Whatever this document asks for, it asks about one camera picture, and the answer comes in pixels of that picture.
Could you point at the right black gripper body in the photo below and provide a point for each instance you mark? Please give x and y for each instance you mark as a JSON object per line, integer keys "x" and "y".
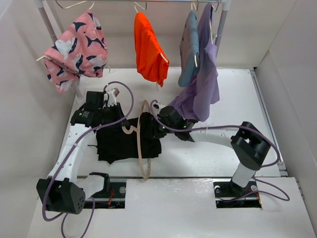
{"x": 163, "y": 122}

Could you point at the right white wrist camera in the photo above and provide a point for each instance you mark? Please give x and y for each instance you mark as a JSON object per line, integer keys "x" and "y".
{"x": 157, "y": 107}

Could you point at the aluminium rail front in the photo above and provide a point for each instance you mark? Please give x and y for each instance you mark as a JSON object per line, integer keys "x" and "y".
{"x": 136, "y": 177}

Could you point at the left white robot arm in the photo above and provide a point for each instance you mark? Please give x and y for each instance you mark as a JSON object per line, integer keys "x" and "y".
{"x": 61, "y": 191}

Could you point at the pink bird-print shorts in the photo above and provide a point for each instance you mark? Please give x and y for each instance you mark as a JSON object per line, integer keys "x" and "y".
{"x": 80, "y": 50}

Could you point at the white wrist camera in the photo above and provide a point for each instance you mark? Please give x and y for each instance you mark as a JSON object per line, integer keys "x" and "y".
{"x": 110, "y": 97}
{"x": 157, "y": 107}

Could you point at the aluminium rail right side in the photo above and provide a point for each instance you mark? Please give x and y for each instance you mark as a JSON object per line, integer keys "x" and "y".
{"x": 281, "y": 165}

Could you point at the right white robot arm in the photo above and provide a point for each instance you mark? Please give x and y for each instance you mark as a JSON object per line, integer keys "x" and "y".
{"x": 249, "y": 145}

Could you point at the wooden hanger under lilac shirt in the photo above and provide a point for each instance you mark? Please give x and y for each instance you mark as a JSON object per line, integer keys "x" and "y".
{"x": 213, "y": 10}

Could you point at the wooden hanger under pink shorts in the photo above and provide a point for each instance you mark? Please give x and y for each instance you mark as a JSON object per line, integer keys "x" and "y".
{"x": 74, "y": 4}

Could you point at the wooden hanger under blue shorts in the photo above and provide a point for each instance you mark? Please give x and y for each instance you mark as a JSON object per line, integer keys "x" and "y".
{"x": 195, "y": 60}

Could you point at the lilac purple shirt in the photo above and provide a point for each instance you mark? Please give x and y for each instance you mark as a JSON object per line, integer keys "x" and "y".
{"x": 194, "y": 100}

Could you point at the orange shorts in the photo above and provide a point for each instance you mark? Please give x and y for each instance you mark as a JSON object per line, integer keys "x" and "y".
{"x": 148, "y": 49}

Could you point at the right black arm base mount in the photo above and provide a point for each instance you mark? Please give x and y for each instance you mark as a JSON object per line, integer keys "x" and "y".
{"x": 229, "y": 195}

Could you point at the grey metal clothes rack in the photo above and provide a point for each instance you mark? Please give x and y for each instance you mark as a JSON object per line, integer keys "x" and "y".
{"x": 215, "y": 37}

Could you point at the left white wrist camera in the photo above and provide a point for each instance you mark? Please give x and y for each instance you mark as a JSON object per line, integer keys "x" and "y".
{"x": 110, "y": 97}

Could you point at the blue-grey shorts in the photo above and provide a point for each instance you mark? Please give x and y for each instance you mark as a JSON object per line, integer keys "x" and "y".
{"x": 189, "y": 46}

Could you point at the aluminium rail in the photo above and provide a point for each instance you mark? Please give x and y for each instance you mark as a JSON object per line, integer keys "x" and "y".
{"x": 136, "y": 177}
{"x": 281, "y": 165}

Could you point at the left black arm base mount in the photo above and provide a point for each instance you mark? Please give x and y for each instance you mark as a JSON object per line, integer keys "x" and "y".
{"x": 112, "y": 197}

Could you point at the black trousers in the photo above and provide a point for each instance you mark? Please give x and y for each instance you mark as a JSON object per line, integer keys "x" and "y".
{"x": 113, "y": 144}

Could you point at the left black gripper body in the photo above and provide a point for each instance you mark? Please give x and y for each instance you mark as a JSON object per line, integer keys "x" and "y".
{"x": 110, "y": 115}

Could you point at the wooden hanger under orange shorts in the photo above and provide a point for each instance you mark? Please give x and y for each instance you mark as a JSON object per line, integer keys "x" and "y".
{"x": 164, "y": 57}

